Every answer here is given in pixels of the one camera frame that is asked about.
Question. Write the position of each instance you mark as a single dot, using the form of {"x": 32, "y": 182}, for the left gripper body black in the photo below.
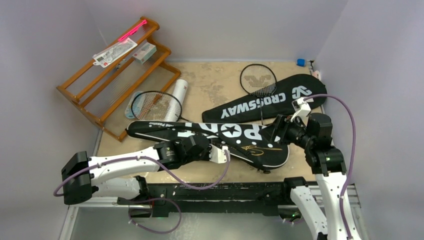
{"x": 204, "y": 156}

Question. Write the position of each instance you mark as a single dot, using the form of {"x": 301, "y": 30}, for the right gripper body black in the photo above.
{"x": 281, "y": 125}

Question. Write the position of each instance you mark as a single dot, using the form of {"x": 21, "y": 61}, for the black SPORT racket bag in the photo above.
{"x": 243, "y": 139}

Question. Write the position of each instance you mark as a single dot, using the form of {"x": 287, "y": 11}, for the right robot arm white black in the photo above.
{"x": 335, "y": 221}

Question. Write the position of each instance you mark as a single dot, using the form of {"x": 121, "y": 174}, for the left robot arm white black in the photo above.
{"x": 85, "y": 177}

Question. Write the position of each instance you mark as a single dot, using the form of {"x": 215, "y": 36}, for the light blue blister pack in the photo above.
{"x": 135, "y": 106}

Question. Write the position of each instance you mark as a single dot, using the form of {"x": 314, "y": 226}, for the black CROSSWAY racket bag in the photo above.
{"x": 250, "y": 108}

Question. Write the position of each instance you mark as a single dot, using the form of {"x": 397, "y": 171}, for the black racket at back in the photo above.
{"x": 258, "y": 80}

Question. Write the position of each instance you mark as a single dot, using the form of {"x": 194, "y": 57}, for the black racket near rack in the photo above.
{"x": 156, "y": 104}

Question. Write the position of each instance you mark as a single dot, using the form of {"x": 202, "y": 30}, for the white shuttlecock tube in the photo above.
{"x": 174, "y": 109}

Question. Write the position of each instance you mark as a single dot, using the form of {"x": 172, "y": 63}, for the blue white small object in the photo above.
{"x": 303, "y": 62}

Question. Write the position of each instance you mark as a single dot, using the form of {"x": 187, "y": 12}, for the small teal white box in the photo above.
{"x": 144, "y": 53}

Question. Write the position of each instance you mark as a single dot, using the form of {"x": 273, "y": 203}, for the wooden rack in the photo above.
{"x": 102, "y": 94}

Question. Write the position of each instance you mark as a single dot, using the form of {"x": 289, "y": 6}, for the flat packaged item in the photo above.
{"x": 113, "y": 53}

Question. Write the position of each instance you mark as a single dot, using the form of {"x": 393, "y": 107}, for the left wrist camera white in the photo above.
{"x": 219, "y": 155}

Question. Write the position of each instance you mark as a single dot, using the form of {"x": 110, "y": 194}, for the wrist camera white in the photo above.
{"x": 219, "y": 155}
{"x": 301, "y": 108}

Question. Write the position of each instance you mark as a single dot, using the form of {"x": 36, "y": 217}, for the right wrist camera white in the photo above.
{"x": 301, "y": 108}

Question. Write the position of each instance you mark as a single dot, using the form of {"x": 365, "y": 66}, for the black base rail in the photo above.
{"x": 263, "y": 198}

